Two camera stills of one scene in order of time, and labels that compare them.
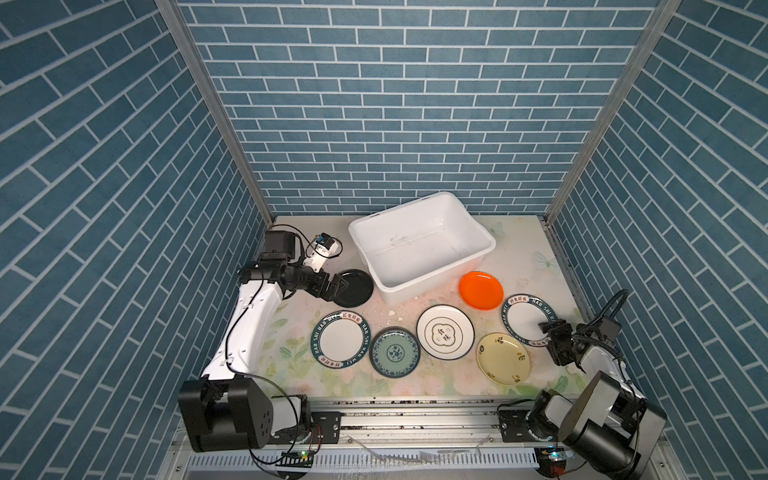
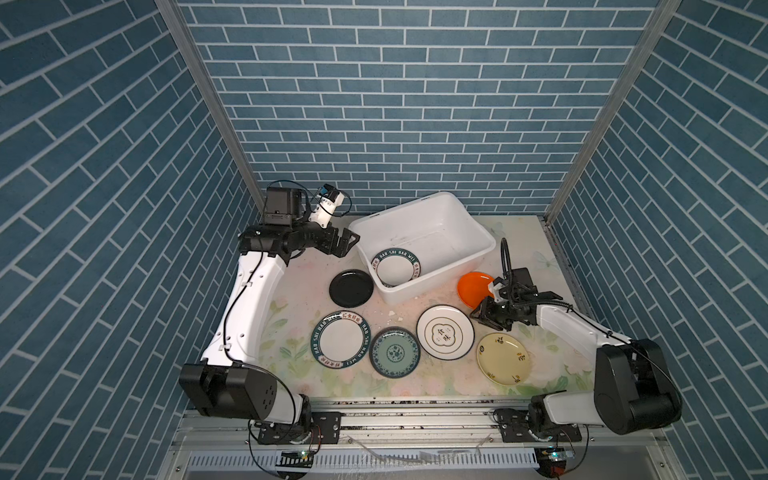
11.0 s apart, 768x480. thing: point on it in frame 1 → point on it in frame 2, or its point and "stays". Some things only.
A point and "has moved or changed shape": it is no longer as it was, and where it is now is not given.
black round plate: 359,290 stays
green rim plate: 340,339 stays
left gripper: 317,288 → 326,246
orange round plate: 481,290 stays
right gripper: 558,329 → 485,314
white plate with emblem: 445,332 stays
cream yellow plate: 503,358 stays
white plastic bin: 421,247 stays
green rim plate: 521,315 has moved or changed shape
